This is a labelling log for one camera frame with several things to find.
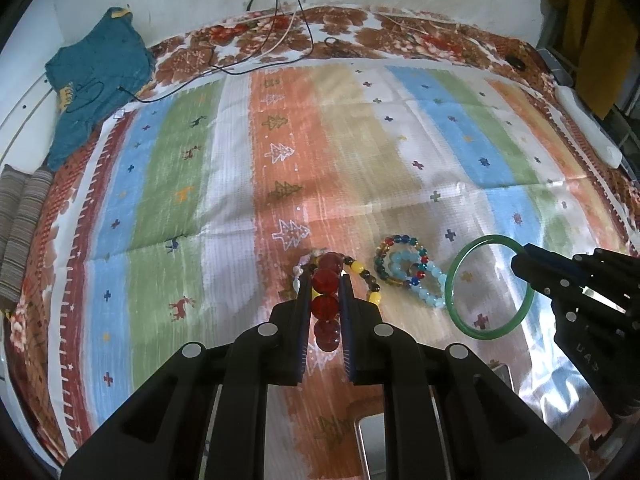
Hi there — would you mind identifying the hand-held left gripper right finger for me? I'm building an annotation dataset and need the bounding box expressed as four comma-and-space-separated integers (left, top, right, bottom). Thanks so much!
340, 272, 588, 480

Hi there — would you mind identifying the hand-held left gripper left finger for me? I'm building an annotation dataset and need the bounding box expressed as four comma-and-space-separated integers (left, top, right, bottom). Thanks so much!
60, 272, 315, 480

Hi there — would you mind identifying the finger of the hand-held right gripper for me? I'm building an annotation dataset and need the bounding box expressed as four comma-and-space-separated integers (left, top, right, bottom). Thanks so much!
510, 255, 627, 334
522, 243, 640, 311

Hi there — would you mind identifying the red bead bracelet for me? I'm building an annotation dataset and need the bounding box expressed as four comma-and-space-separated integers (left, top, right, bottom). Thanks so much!
309, 252, 346, 353

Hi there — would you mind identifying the green jade bangle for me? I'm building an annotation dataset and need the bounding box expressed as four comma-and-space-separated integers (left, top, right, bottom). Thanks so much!
444, 235, 538, 342

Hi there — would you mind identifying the yellow hanging cloth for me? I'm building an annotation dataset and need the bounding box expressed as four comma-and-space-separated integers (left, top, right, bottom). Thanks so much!
542, 0, 626, 116

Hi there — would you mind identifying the striped printed blanket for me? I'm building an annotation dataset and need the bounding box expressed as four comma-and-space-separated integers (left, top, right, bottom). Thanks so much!
60, 55, 632, 480

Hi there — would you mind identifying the grey striped pillow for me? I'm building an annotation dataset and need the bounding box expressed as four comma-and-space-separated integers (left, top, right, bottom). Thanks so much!
0, 165, 53, 311

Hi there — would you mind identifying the brown floral bedsheet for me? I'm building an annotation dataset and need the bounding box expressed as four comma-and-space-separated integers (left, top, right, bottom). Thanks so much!
2, 5, 640, 461

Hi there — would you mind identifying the teal knitted sweater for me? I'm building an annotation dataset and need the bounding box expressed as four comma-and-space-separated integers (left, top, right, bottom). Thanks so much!
44, 6, 153, 173

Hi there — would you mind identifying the mixed yellow brown bead bracelet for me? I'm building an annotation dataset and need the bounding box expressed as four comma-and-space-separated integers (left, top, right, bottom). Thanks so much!
292, 249, 386, 308

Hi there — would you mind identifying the multicoloured glass bead bracelet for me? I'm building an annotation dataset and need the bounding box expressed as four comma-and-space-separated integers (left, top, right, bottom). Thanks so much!
374, 233, 432, 292

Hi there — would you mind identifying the light blue bead bracelet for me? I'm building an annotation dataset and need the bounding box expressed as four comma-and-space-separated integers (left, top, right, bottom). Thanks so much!
389, 252, 447, 310

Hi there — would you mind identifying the white cable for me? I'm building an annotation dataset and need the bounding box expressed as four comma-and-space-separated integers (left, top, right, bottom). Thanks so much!
257, 7, 301, 61

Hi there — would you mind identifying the long black cable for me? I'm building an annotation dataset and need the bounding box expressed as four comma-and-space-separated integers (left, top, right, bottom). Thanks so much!
117, 0, 316, 106

